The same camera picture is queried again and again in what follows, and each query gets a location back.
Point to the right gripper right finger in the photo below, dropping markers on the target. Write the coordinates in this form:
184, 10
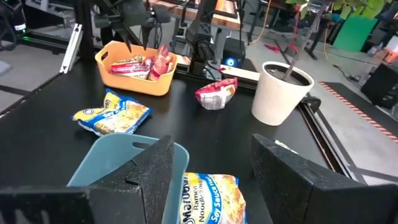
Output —
280, 180

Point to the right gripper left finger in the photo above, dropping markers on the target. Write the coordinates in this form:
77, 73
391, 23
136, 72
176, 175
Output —
140, 186

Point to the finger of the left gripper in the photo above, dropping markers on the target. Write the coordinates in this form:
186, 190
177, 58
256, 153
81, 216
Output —
146, 34
126, 35

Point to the red beef ramen packet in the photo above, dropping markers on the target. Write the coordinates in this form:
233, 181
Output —
216, 95
161, 62
130, 68

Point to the blue grey plastic bin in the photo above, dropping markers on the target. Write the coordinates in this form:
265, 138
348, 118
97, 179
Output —
112, 155

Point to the yellow plastic bin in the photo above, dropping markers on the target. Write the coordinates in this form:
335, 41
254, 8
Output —
133, 84

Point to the blue soy sauce ramen packet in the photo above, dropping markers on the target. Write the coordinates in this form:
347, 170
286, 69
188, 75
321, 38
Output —
115, 116
211, 199

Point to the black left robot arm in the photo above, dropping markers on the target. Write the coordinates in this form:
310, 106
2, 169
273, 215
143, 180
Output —
202, 34

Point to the black device blue light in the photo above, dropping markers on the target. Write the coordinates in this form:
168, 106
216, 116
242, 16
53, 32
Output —
233, 46

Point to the green board panel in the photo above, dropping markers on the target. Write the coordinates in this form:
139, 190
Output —
354, 34

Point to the black upright frame post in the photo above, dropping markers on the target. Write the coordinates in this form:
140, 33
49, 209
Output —
84, 31

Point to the silver aluminium bracket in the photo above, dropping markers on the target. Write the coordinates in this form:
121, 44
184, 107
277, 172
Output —
71, 49

